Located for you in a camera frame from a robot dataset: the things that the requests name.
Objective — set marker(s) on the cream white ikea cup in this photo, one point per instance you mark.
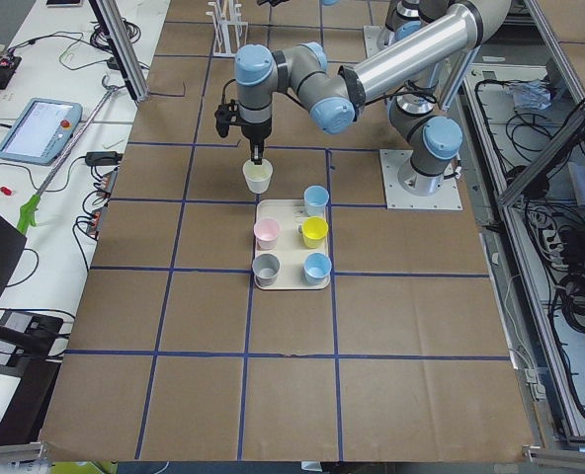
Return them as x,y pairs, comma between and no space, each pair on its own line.
257,176

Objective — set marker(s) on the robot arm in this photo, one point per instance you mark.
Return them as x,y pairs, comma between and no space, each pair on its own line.
403,72
406,17

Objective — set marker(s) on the white cup drying rack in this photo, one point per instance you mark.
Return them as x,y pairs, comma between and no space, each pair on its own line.
229,27

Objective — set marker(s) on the light blue ikea cup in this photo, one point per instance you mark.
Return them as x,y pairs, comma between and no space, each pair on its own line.
315,200

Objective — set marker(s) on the pink ikea cup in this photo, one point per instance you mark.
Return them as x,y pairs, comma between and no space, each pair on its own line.
266,232

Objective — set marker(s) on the yellow ikea cup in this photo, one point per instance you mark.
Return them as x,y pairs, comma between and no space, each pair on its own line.
314,230

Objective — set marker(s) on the grey ikea cup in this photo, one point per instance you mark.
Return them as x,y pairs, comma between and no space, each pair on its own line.
266,269

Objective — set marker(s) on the cream serving tray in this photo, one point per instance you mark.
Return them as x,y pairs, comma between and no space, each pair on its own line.
289,250

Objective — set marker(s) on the black power adapter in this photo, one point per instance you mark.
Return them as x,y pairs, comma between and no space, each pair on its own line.
103,158

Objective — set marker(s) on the teach pendant tablet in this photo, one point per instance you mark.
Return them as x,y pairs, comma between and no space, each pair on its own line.
41,131

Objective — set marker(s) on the reacher grabber tool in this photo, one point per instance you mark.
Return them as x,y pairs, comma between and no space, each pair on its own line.
28,210

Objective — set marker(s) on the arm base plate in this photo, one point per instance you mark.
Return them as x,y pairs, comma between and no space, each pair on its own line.
376,39
405,189

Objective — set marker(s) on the aluminium frame post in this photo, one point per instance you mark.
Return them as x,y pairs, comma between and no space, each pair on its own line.
112,25

